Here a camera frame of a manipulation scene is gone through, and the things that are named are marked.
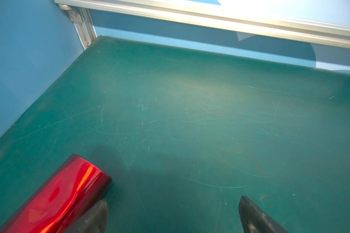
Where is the aluminium left frame post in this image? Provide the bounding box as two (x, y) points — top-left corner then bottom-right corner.
(58, 4), (97, 50)

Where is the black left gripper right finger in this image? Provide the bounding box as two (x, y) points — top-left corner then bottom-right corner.
(239, 196), (288, 233)

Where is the shiny red cylinder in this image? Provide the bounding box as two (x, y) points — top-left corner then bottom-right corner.
(0, 154), (112, 233)

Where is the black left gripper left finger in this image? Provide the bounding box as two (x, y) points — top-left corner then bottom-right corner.
(65, 199), (109, 233)

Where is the aluminium back frame rail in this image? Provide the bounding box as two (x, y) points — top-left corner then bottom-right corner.
(55, 1), (350, 49)

